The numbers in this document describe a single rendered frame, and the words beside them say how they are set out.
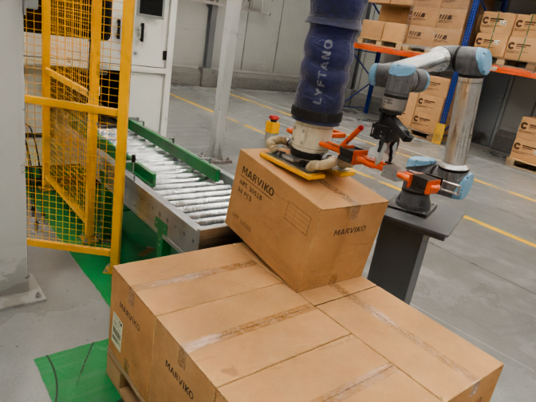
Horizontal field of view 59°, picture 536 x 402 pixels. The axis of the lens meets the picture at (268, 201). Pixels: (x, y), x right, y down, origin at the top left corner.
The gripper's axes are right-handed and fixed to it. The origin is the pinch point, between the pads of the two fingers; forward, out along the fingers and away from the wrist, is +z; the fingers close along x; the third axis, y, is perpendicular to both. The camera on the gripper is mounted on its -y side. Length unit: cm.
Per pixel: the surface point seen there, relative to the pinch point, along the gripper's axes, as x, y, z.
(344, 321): 18, -12, 59
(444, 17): -694, 451, -117
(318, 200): 17.6, 13.7, 19.1
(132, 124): -18, 276, 51
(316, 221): 21.5, 9.2, 25.7
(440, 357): 1, -44, 59
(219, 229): 25, 67, 54
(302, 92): 11.5, 40.4, -18.9
